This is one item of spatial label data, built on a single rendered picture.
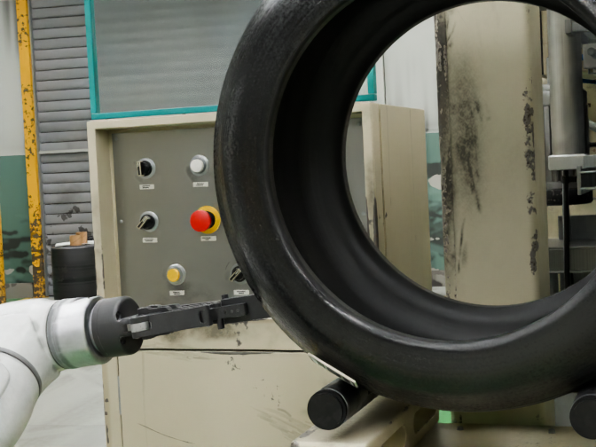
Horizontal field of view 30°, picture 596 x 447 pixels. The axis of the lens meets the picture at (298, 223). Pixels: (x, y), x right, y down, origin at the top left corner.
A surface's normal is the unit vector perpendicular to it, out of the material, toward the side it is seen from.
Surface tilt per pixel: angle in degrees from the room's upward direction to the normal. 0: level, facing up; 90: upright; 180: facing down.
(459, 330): 80
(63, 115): 90
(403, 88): 90
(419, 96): 90
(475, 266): 90
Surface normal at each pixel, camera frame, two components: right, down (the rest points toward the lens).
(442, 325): -0.29, -0.11
